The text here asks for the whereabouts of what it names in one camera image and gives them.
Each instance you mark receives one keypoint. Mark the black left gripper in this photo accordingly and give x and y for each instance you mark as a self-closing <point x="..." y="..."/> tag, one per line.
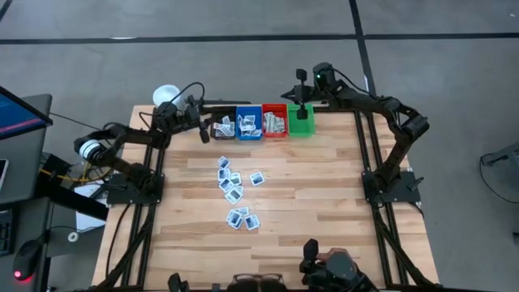
<point x="180" y="119"/>

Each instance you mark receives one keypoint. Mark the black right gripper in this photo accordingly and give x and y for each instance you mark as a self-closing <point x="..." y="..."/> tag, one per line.
<point x="320" y="95"/>

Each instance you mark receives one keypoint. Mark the green print packet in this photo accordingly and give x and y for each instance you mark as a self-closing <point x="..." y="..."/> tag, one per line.
<point x="267" y="122"/>
<point x="274" y="123"/>

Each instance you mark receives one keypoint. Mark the black leader arm gripper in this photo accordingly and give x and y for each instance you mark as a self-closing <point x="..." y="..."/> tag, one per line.
<point x="176" y="284"/>
<point x="340" y="269"/>

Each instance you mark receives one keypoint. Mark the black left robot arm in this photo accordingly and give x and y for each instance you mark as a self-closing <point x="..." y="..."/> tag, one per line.
<point x="134" y="136"/>

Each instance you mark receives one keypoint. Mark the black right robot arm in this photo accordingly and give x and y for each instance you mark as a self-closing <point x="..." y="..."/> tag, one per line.
<point x="395" y="158"/>

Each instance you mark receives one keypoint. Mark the black plastic basket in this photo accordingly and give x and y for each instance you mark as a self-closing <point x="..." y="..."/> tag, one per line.
<point x="217" y="111"/>

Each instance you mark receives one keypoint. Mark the red plastic basket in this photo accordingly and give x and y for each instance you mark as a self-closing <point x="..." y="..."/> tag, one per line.
<point x="280" y="108"/>

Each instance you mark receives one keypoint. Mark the green plastic basket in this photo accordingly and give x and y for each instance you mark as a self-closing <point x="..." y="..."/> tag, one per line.
<point x="302" y="129"/>

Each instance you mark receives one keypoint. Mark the orange print ointment packet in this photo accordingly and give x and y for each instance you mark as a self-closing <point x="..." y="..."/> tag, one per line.
<point x="281" y="125"/>

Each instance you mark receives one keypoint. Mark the white wipes canister yellow label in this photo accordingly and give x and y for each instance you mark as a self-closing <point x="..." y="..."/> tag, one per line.
<point x="164" y="95"/>

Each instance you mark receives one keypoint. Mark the blue plastic basket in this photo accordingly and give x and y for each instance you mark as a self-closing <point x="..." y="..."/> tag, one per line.
<point x="256" y="110"/>

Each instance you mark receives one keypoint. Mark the black desk support beam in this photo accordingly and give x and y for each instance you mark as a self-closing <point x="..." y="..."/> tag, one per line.
<point x="73" y="200"/>

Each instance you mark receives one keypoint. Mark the black power box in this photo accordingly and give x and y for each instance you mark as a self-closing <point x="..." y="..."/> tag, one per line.
<point x="54" y="164"/>

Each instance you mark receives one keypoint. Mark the white paper sheet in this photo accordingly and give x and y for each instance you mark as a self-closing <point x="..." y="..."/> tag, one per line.
<point x="89" y="222"/>

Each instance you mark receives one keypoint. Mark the person's hand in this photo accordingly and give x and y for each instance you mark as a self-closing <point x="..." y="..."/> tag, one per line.
<point x="326" y="255"/>

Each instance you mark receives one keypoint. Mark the person's eyeglasses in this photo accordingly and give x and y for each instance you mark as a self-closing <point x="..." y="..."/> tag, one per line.
<point x="239" y="276"/>

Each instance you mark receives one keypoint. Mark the black table edge clamp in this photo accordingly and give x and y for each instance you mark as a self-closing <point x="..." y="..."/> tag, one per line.
<point x="216" y="288"/>

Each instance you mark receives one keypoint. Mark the white tape roll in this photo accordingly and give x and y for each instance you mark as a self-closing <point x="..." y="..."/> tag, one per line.
<point x="69" y="237"/>

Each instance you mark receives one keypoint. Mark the grey side desk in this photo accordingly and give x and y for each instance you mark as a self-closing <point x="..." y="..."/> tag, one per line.
<point x="24" y="170"/>

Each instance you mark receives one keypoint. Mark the tilted monitor blue screen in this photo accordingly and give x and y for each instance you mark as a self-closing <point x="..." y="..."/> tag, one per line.
<point x="16" y="115"/>

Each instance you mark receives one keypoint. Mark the white-edged smartphone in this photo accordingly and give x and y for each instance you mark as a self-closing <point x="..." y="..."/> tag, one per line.
<point x="3" y="174"/>

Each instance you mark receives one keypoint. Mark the grey stand foot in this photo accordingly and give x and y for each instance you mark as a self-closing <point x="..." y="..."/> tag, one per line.
<point x="503" y="156"/>

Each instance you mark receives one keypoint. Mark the black computer mouse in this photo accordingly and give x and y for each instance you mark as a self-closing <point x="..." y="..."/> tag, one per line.
<point x="27" y="259"/>

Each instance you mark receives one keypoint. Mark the black keyboard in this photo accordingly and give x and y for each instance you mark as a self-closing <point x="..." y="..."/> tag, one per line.
<point x="6" y="233"/>

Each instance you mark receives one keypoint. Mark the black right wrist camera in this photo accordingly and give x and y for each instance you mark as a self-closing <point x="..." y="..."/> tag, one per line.
<point x="310" y="92"/>

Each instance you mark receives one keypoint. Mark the black frame crossbar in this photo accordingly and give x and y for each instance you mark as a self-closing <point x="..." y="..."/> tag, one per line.
<point x="227" y="102"/>

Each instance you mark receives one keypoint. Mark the black aluminium table frame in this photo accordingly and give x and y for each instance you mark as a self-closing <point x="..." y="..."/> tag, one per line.
<point x="161" y="162"/>

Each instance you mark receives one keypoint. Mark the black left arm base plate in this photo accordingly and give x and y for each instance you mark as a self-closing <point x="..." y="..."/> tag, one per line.
<point x="117" y="196"/>

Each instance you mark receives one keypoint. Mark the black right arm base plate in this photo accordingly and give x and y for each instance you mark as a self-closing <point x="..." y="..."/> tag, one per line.
<point x="407" y="194"/>

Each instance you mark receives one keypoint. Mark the black aluminium frame strut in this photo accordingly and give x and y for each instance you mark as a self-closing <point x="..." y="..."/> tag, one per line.
<point x="399" y="250"/>
<point x="127" y="251"/>

